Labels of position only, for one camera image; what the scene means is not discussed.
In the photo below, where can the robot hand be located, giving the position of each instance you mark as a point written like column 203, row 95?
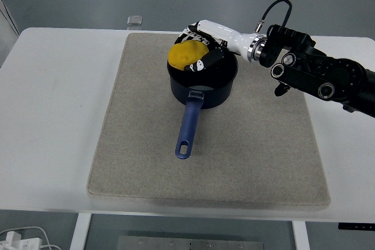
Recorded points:
column 231, row 39

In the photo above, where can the small silver square block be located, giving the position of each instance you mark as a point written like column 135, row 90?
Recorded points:
column 134, row 21

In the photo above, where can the beige fabric mat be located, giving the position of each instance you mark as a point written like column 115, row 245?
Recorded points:
column 175, row 179

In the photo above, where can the grey metal plate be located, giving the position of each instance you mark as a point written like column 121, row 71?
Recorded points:
column 190, row 244

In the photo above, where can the white table leg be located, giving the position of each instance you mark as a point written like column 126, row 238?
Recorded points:
column 301, row 236
column 79, row 232

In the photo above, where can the black table control panel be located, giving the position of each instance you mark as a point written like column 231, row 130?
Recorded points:
column 356, row 226

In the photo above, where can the white power adapter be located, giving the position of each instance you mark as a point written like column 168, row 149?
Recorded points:
column 20, row 242

